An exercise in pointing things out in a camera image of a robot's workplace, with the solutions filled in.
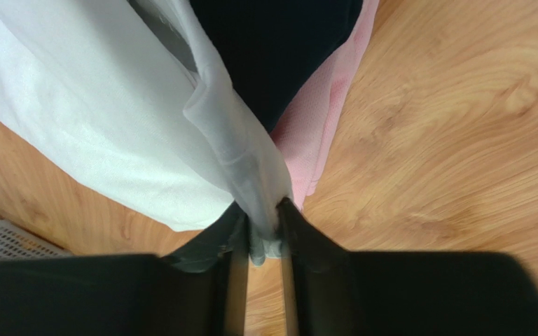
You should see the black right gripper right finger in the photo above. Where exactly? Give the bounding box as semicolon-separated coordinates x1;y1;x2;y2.
277;199;538;335

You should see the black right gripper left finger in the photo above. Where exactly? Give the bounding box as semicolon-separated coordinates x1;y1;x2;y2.
0;204;249;335

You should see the white t-shirt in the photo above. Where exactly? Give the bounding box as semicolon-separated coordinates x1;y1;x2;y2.
0;1;292;265

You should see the folded pink t-shirt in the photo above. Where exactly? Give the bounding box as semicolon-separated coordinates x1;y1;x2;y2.
271;0;379;209

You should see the white plastic laundry basket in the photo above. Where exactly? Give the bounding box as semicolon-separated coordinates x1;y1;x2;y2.
0;220;71;260

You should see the folded navy t-shirt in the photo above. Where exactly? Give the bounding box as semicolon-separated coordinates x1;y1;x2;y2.
191;0;363;132

